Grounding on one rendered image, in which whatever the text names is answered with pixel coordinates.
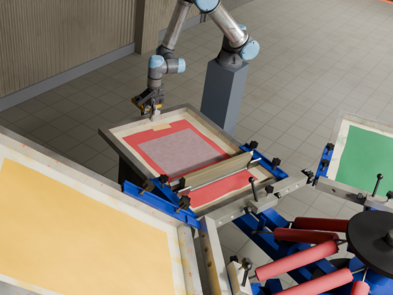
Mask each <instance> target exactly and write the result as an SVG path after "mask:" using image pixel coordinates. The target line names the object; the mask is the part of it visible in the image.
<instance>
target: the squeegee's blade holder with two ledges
mask: <svg viewBox="0 0 393 295"><path fill-rule="evenodd" d="M246 169H247V167H246V166H245V167H242V168H240V169H237V170H235V171H232V172H230V173H228V174H225V175H222V176H220V177H217V178H215V179H213V180H210V181H207V182H206V183H203V184H200V185H198V186H195V187H193V188H190V189H189V191H190V192H192V191H195V190H197V189H199V188H202V187H205V186H207V185H209V184H212V183H214V182H217V181H219V180H221V179H224V178H227V177H229V176H232V175H234V174H236V173H239V172H241V171H243V170H246Z"/></svg>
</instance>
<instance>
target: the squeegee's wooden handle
mask: <svg viewBox="0 0 393 295"><path fill-rule="evenodd" d="M251 156H252V155H251V153H250V152H245V153H242V154H240V155H237V156H235V157H232V158H230V159H227V160H224V161H222V162H219V163H216V164H213V165H211V166H208V167H206V168H203V169H201V170H198V171H195V172H193V173H190V174H188V175H185V176H182V178H181V186H180V189H183V188H186V187H189V186H191V188H193V187H195V186H198V185H200V184H203V183H206V182H207V181H210V180H213V179H215V178H217V177H220V176H222V175H225V174H228V173H230V172H232V171H235V170H237V169H240V168H242V167H245V166H246V167H247V165H248V162H250V161H251Z"/></svg>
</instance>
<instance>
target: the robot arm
mask: <svg viewBox="0 0 393 295"><path fill-rule="evenodd" d="M193 4H195V5H196V7H197V8H198V9H199V10H200V11H201V12H202V13H203V14H207V15H208V16H209V17H210V18H211V19H212V20H213V21H214V23H215V24H216V25H217V26H218V28H219V29H220V30H221V31H222V32H223V33H224V35H223V42H222V48H221V50H220V52H219V54H218V56H217V58H216V62H217V63H218V64H219V65H220V66H222V67H226V68H239V67H241V66H242V59H243V60H247V61H248V60H251V59H253V58H255V57H256V56H257V54H258V51H259V49H260V46H259V44H258V43H257V41H255V40H254V39H253V38H252V37H251V36H250V34H249V33H248V32H247V30H246V27H245V25H241V24H238V23H236V21H235V20H234V19H233V18H232V17H231V15H230V14H229V13H228V11H227V10H226V9H225V8H224V6H223V5H222V4H221V2H220V0H178V1H177V3H176V6H175V9H174V12H173V15H172V17H171V20H170V22H169V25H168V28H167V31H166V33H165V36H164V39H163V42H162V44H161V45H160V46H159V47H158V48H156V55H152V56H150V58H149V64H148V76H147V87H148V88H147V89H146V90H144V91H143V92H142V93H141V94H140V95H139V96H137V97H136V98H135V99H134V102H135V103H136V104H137V105H138V106H141V105H142V104H143V112H144V114H145V115H146V114H147V110H149V109H150V120H151V121H152V122H153V121H154V118H155V117H156V116H157V115H160V111H159V110H157V107H156V105H159V104H160V105H161V104H164V96H165V95H163V88H164V84H162V83H161V82H162V75H163V74H172V73H182V72H184V71H185V61H184V59H182V58H178V59H177V58H176V57H175V55H173V53H174V50H175V47H176V45H177V42H178V39H179V37H180V34H181V32H182V29H183V27H184V24H185V21H186V19H187V16H188V13H189V10H190V9H191V5H193Z"/></svg>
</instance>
